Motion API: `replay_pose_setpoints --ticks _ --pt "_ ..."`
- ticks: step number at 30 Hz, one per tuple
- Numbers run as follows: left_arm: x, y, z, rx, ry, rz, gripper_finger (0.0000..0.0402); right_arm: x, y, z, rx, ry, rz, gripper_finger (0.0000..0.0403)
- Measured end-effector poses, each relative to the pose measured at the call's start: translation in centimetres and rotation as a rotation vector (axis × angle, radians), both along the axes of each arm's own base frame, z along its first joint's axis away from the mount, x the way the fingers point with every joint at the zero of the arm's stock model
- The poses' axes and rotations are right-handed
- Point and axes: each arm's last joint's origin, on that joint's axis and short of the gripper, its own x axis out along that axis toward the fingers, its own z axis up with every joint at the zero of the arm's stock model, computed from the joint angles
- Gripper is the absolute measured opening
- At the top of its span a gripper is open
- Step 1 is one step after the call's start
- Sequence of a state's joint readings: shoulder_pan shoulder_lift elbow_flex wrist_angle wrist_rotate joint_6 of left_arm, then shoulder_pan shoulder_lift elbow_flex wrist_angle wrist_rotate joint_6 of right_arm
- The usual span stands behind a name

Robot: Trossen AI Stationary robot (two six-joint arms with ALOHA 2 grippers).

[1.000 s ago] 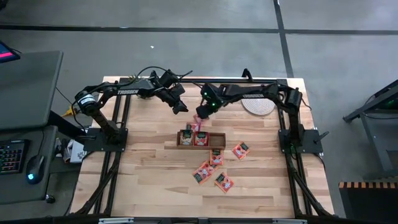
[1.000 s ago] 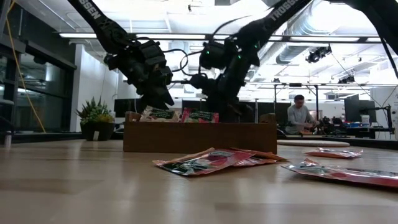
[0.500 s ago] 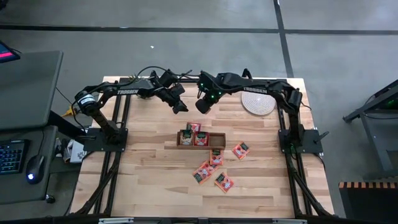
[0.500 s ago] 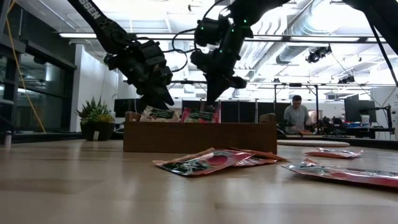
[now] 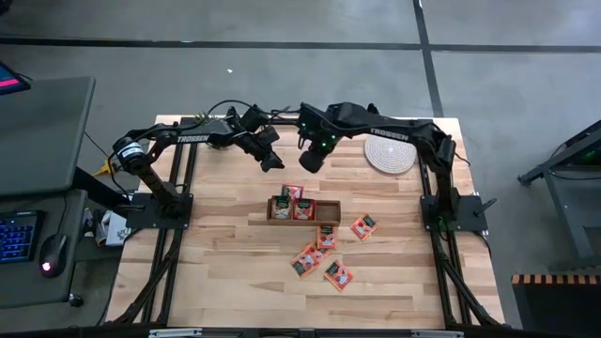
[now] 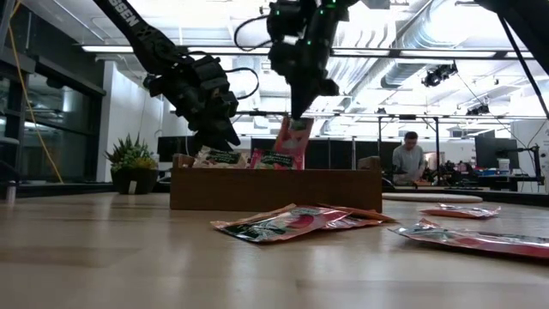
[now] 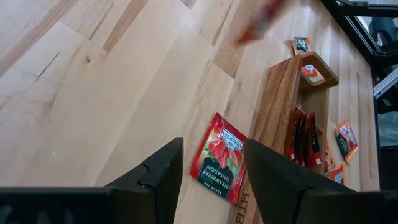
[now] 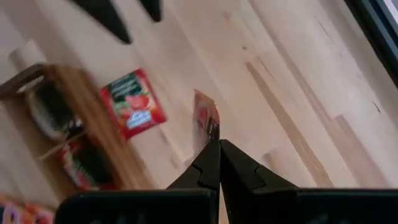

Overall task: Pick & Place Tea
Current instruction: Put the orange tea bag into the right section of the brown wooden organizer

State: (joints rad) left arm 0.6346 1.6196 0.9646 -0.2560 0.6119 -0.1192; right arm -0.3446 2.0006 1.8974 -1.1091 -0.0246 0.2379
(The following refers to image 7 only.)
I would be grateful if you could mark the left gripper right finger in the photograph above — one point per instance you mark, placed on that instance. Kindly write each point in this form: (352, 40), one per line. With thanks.
(280, 193)

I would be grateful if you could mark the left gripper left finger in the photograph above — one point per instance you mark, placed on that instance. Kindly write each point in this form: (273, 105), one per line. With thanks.
(161, 186)

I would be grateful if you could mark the red strawberry tea packet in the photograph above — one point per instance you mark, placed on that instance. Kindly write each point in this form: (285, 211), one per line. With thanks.
(303, 137)
(219, 158)
(315, 140)
(311, 70)
(292, 137)

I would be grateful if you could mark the wooden three-compartment tea box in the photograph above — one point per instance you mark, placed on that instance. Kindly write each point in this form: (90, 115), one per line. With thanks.
(280, 109)

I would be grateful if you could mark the silver frame bracket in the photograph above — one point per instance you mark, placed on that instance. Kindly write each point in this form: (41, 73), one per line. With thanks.
(385, 86)

